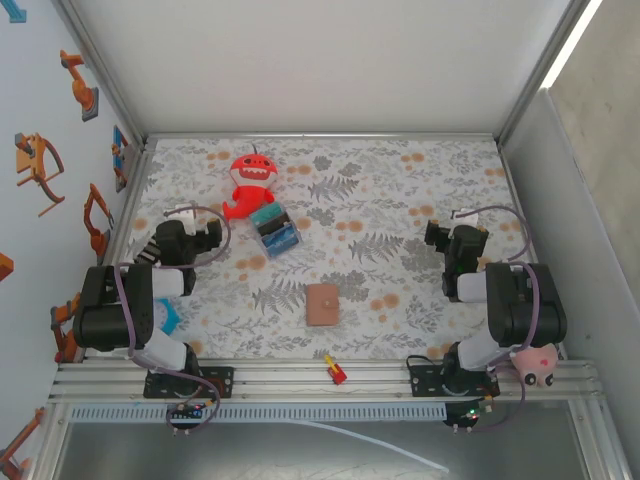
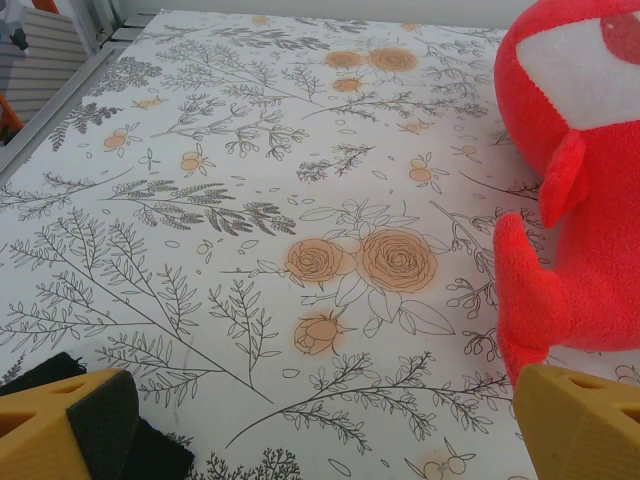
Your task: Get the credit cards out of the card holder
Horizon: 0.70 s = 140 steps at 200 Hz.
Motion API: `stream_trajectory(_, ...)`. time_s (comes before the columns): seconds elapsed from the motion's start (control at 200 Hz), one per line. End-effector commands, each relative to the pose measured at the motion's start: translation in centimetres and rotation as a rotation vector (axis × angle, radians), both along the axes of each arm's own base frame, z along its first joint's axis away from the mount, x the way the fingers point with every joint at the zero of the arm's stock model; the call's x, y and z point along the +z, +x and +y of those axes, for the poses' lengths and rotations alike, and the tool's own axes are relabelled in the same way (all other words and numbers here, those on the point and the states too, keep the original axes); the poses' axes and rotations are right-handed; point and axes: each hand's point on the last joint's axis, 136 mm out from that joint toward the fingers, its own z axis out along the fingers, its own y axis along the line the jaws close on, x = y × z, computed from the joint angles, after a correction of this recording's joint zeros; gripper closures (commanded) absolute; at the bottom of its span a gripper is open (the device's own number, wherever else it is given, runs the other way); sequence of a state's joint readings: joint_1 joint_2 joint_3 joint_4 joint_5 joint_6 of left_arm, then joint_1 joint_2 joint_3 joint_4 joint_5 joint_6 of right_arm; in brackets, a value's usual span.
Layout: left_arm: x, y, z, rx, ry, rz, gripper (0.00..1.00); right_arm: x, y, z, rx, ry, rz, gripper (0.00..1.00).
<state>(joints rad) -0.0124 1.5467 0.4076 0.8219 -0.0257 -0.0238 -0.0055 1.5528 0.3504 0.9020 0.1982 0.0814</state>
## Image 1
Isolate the aluminium frame long rail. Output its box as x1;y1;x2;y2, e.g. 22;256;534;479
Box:
47;357;606;405

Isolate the aluminium frame thin rail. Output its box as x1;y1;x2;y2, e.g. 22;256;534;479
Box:
143;131;502;142

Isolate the blue card stack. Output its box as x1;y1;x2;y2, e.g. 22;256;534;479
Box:
248;200;303;259

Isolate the aluminium frame side rail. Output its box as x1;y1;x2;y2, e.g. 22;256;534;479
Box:
82;142;156;361

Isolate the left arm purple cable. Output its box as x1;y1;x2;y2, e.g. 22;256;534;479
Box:
113;204;232;437

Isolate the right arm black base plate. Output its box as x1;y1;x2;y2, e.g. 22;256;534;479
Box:
407;357;501;399

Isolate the pink plush toy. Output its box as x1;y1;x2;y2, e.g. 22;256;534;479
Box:
509;343;559;389

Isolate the aluminium frame post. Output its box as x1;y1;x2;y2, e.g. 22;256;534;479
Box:
497;0;594;146
52;0;149;146

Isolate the white plastic tube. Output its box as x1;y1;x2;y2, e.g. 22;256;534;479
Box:
279;418;450;474

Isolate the blue patterned credit card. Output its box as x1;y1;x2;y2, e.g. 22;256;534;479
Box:
263;225;302;258

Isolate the dark credit card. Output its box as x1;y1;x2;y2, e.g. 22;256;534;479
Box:
257;213;292;237

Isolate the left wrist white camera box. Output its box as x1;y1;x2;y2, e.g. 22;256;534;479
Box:
164;205;200;232

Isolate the teal credit card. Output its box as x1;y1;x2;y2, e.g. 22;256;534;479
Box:
249;203;282;226

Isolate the floral patterned tablecloth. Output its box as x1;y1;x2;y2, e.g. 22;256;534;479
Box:
102;137;557;361

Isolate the small red yellow toy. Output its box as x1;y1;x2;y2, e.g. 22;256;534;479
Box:
323;354;348;385

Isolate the light blue plastic ring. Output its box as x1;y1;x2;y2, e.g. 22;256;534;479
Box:
152;297;180;335

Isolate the white slotted cable duct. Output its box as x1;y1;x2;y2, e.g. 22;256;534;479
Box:
69;403;448;422

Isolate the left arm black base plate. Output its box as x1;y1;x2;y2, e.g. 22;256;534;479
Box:
143;366;235;400

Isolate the orange robot claw wall sticker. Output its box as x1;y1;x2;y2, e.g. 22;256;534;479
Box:
13;132;67;219

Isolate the blue orange gantry wall sticker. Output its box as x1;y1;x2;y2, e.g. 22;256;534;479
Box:
110;125;131;194

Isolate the white light strip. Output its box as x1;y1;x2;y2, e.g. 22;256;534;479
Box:
539;0;609;92

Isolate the red shark plush toy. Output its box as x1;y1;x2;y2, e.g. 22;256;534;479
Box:
221;143;277;224

